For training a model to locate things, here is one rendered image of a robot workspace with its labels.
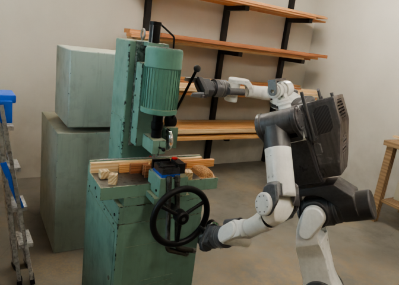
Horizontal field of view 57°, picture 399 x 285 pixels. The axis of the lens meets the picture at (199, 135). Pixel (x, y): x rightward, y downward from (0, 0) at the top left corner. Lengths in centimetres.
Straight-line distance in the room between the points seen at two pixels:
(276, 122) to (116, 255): 99
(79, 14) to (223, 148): 244
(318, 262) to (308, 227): 16
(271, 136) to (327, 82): 411
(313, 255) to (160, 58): 105
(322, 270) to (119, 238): 89
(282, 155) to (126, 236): 88
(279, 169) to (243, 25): 370
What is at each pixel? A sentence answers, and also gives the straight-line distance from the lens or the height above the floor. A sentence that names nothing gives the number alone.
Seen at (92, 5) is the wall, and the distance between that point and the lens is 399.
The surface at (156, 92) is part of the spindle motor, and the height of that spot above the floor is 130.
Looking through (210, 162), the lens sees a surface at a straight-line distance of 202.
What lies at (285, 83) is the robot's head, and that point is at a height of 143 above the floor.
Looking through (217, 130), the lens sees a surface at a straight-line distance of 422.
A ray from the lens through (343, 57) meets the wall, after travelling 523.
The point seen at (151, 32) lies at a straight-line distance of 187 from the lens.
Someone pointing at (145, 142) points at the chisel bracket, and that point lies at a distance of 186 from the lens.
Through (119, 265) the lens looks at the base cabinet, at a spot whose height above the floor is 50.
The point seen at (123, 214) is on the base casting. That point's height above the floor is 76.
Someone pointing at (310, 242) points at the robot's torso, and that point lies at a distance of 156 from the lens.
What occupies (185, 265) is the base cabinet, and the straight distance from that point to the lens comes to 204.
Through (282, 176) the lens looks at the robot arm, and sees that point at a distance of 123.
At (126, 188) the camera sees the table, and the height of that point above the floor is 89.
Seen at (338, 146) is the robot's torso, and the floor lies 125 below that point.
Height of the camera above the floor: 155
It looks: 14 degrees down
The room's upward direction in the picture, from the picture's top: 7 degrees clockwise
